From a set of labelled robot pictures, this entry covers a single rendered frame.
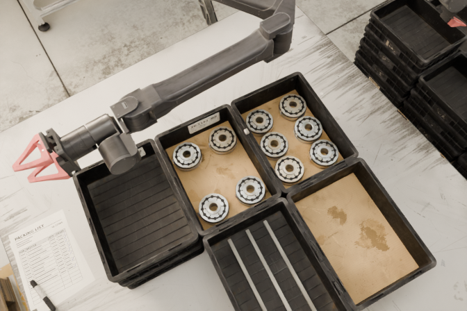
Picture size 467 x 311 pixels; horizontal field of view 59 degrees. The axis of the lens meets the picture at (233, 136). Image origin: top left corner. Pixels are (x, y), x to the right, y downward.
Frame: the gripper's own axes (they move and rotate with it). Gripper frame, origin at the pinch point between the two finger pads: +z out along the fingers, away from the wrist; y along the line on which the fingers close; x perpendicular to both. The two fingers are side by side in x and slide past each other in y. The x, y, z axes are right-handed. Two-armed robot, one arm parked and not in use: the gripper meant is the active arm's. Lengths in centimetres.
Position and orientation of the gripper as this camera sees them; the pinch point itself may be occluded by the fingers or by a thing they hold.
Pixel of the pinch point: (24, 172)
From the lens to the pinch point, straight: 92.3
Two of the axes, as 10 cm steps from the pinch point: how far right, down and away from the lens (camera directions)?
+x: -5.5, -7.4, 3.8
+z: -8.3, 5.0, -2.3
